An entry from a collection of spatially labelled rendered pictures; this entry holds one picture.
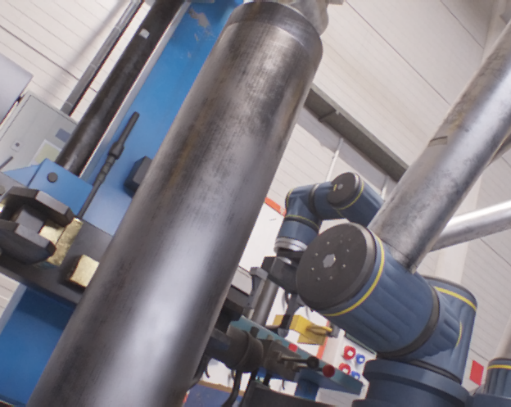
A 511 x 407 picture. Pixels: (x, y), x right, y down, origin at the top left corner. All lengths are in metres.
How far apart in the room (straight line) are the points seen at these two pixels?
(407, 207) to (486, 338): 4.91
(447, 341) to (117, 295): 0.75
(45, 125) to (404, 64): 4.17
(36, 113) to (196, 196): 1.38
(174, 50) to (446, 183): 1.16
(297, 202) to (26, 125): 1.11
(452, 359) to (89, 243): 0.92
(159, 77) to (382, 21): 3.98
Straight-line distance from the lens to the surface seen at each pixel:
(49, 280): 1.39
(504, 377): 1.73
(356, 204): 1.36
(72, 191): 1.46
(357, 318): 1.05
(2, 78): 2.13
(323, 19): 1.21
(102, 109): 1.67
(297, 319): 2.00
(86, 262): 1.36
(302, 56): 1.03
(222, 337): 1.20
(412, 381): 1.20
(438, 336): 1.20
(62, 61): 3.58
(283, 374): 1.57
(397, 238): 1.09
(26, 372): 1.61
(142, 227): 0.82
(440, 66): 6.14
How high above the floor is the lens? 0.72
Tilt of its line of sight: 24 degrees up
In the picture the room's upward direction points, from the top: 23 degrees clockwise
